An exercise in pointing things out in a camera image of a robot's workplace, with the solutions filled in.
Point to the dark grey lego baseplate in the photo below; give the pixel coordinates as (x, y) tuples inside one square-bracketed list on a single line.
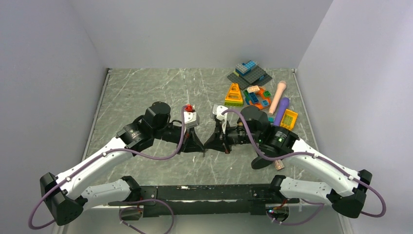
[(258, 76)]

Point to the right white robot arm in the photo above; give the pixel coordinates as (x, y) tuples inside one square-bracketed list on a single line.
[(342, 188)]

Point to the black microphone stand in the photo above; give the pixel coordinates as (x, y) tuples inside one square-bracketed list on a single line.
[(260, 163)]

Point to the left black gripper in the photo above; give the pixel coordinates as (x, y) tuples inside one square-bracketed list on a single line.
[(193, 144)]

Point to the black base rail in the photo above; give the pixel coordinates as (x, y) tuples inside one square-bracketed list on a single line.
[(252, 199)]

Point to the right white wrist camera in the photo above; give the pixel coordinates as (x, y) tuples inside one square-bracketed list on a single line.
[(218, 112)]

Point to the yellow window toy block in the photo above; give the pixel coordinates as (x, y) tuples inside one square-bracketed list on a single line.
[(289, 119)]

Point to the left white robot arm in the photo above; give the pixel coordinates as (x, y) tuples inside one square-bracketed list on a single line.
[(71, 192)]

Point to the purple toy microphone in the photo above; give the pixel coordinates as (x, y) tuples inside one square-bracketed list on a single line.
[(283, 105)]

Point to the blue grey lego stack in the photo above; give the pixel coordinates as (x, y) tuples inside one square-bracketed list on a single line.
[(241, 69)]

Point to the orange ring toy with bricks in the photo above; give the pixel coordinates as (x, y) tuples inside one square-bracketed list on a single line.
[(257, 96)]

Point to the orange triangular toy block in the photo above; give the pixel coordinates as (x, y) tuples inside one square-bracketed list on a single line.
[(234, 96)]

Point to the glitter filled tube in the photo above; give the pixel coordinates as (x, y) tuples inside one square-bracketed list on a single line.
[(279, 165)]

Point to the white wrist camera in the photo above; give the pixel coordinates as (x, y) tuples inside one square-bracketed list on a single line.
[(191, 118), (218, 112)]

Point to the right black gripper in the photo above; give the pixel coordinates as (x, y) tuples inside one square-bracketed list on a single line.
[(218, 141)]

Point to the pink toy microphone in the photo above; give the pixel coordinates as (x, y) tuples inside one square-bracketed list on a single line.
[(281, 86)]

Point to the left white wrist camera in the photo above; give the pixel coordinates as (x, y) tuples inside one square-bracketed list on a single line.
[(191, 118)]

